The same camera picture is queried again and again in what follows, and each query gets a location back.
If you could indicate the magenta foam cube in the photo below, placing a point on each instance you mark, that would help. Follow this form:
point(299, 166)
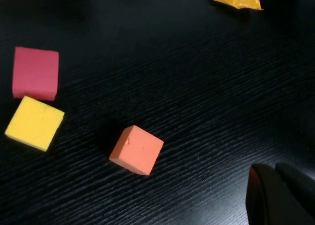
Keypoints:
point(35, 72)

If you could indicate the yellow foam cube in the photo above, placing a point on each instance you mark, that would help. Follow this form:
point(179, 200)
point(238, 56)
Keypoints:
point(34, 124)

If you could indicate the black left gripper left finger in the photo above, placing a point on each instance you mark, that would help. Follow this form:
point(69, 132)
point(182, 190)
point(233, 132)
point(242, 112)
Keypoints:
point(270, 200)

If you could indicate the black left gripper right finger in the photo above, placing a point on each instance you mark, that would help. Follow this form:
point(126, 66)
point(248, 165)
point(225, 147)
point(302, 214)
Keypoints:
point(297, 180)

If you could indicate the orange foam cube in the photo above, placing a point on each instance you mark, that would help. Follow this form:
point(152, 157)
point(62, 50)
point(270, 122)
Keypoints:
point(136, 150)

